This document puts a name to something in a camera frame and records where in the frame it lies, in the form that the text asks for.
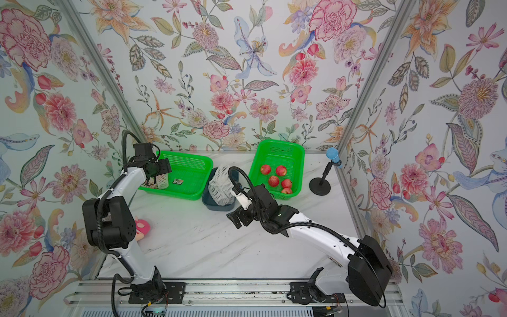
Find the white foam net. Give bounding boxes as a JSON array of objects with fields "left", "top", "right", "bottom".
[
  {"left": 209, "top": 165, "right": 233, "bottom": 190},
  {"left": 209, "top": 186, "right": 235, "bottom": 206}
]

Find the red apple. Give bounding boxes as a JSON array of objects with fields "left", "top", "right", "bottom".
[
  {"left": 260, "top": 165, "right": 272, "bottom": 175},
  {"left": 268, "top": 175, "right": 280, "bottom": 188}
]

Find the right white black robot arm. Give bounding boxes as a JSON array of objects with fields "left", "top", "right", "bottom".
[{"left": 227, "top": 166, "right": 393, "bottom": 308}]

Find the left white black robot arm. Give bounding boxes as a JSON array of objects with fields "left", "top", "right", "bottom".
[{"left": 82, "top": 130, "right": 172, "bottom": 301}]

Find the dark teal plastic bin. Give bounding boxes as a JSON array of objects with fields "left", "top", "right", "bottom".
[{"left": 201, "top": 167, "right": 236, "bottom": 212}]

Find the left green plastic basket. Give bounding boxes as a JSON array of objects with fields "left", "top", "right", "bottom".
[{"left": 139, "top": 151, "right": 214, "bottom": 201}]

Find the green plastic basket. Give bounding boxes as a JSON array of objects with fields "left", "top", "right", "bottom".
[
  {"left": 249, "top": 140, "right": 305, "bottom": 200},
  {"left": 139, "top": 151, "right": 214, "bottom": 201}
]

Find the blue microphone on black stand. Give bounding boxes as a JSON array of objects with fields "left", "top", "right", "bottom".
[{"left": 309, "top": 147, "right": 342, "bottom": 196}]

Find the right green plastic basket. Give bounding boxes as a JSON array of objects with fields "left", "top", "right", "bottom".
[{"left": 249, "top": 140, "right": 305, "bottom": 200}]

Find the pink plush toy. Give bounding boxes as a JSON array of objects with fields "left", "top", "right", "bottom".
[{"left": 135, "top": 217, "right": 151, "bottom": 241}]

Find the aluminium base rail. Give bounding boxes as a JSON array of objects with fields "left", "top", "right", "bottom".
[{"left": 63, "top": 279, "right": 405, "bottom": 308}]

